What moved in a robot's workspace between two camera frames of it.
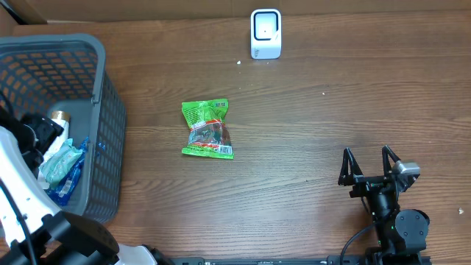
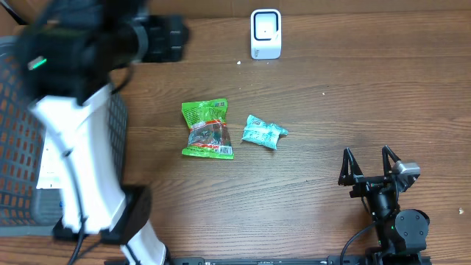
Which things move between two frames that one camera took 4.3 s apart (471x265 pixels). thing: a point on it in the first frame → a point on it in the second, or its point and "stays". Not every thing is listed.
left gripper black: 45,129 → 170,41
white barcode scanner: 266,34 stays
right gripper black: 365,183 stays
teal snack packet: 52,168 → 259,132
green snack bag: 208,134 stays
